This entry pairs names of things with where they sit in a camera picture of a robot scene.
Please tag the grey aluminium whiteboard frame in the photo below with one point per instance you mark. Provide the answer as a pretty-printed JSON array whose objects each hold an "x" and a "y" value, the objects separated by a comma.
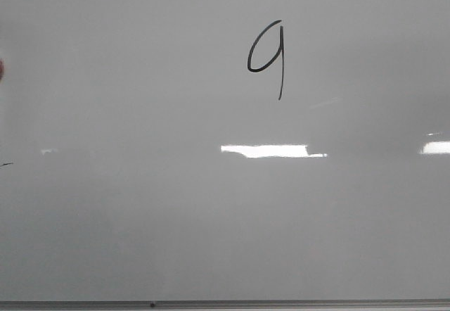
[{"x": 220, "y": 304}]

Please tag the white whiteboard surface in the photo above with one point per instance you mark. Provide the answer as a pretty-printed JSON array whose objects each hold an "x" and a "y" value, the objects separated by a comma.
[{"x": 224, "y": 149}]

